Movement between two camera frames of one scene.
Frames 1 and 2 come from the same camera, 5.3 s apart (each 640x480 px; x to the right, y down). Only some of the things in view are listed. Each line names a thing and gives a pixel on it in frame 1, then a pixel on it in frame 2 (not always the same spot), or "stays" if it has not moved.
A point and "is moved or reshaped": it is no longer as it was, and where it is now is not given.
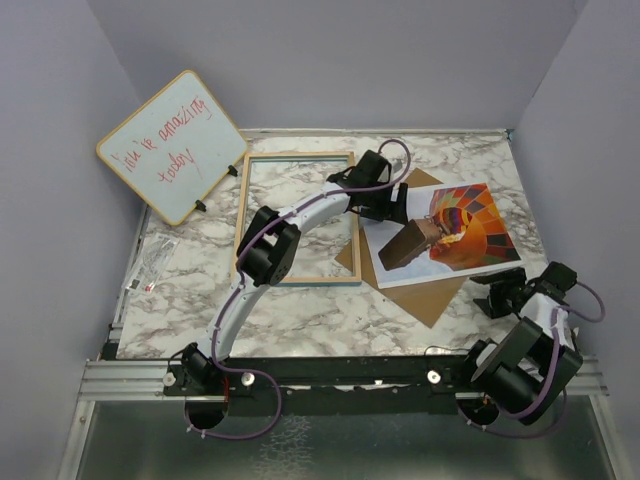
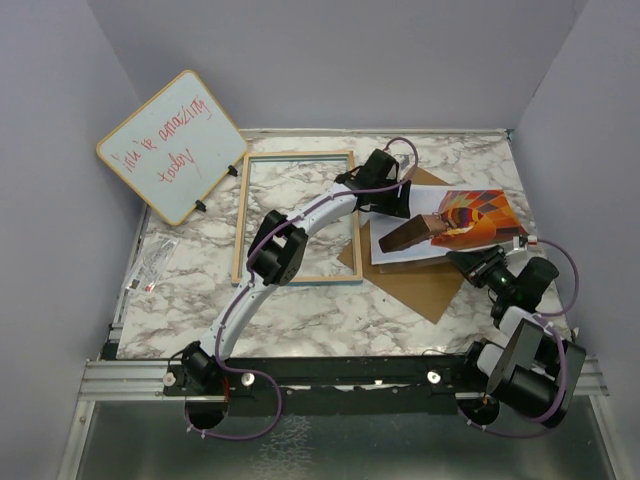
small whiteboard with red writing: (175, 152) stays
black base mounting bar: (376, 384) stays
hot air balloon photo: (475, 235) is moved or reshaped
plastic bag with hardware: (152, 263) stays
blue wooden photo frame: (328, 254) stays
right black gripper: (494, 306) → (476, 265)
